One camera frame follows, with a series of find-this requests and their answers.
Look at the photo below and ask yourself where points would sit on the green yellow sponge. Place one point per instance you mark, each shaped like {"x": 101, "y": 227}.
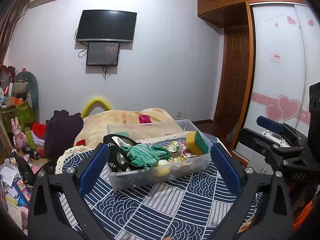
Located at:
{"x": 196, "y": 144}

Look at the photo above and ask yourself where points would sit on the blue white patterned bedspread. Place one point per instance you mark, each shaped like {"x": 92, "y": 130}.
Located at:
{"x": 190, "y": 207}

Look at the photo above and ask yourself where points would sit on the yellow curved pillow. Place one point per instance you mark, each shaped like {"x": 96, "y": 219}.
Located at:
{"x": 93, "y": 103}

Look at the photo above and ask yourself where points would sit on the dark purple clothing pile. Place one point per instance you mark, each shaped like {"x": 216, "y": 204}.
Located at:
{"x": 61, "y": 132}

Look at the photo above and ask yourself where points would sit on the white sliding wardrobe door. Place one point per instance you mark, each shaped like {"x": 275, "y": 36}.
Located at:
{"x": 286, "y": 64}

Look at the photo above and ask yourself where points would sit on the floral fabric pouch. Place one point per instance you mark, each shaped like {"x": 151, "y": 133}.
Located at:
{"x": 179, "y": 152}

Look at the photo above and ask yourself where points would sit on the grey green plush toy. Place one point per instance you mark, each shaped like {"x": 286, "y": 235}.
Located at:
{"x": 26, "y": 86}

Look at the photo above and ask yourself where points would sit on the wooden door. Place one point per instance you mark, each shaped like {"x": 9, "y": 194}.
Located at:
{"x": 233, "y": 82}

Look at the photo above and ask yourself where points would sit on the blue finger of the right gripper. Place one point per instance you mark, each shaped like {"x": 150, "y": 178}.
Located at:
{"x": 270, "y": 125}

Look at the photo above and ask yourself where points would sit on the pink rabbit doll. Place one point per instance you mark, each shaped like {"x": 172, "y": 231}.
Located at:
{"x": 19, "y": 137}

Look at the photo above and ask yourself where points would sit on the wall power socket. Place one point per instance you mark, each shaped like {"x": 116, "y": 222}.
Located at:
{"x": 178, "y": 113}

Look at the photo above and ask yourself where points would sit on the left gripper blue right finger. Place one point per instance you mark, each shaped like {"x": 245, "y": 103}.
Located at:
{"x": 229, "y": 168}

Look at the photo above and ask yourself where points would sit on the clear plastic storage box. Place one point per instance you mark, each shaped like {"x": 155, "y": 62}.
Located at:
{"x": 142, "y": 177}

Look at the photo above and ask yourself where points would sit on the small wall monitor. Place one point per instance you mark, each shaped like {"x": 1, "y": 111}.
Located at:
{"x": 102, "y": 54}

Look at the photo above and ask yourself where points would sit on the beige plush blanket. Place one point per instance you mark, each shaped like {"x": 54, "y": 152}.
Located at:
{"x": 95, "y": 126}

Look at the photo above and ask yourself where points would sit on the pink square on blanket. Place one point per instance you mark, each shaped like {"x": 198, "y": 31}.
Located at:
{"x": 144, "y": 119}

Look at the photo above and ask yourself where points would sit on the green cardboard box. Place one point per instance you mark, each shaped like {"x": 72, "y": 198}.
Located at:
{"x": 26, "y": 116}

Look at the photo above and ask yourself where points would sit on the green knitted glove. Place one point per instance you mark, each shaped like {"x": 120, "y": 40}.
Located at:
{"x": 144, "y": 155}

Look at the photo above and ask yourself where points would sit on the yellow ball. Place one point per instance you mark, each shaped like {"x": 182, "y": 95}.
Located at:
{"x": 161, "y": 169}

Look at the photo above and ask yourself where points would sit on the large wall television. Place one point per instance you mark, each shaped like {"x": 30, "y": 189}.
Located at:
{"x": 106, "y": 25}

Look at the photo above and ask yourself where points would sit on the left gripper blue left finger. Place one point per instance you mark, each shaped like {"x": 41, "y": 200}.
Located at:
{"x": 91, "y": 167}

